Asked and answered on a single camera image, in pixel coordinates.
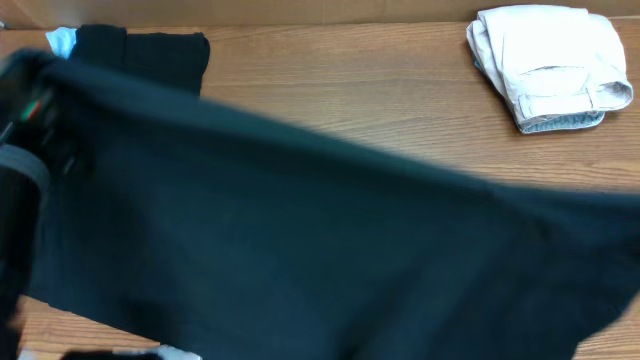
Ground black t-shirt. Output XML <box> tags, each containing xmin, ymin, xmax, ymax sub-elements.
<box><xmin>1</xmin><ymin>50</ymin><xmax>639</xmax><ymax>359</ymax></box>

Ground folded beige trousers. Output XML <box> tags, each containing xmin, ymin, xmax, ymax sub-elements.
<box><xmin>466</xmin><ymin>5</ymin><xmax>634</xmax><ymax>122</ymax></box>

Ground light blue garment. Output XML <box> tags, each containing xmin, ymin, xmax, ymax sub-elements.
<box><xmin>45</xmin><ymin>27</ymin><xmax>77</xmax><ymax>59</ymax></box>

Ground black polo shirt with logo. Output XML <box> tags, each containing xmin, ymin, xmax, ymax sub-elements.
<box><xmin>70</xmin><ymin>25</ymin><xmax>210</xmax><ymax>95</ymax></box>

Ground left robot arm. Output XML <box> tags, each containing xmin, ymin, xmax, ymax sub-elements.
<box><xmin>1</xmin><ymin>49</ymin><xmax>87</xmax><ymax>359</ymax></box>

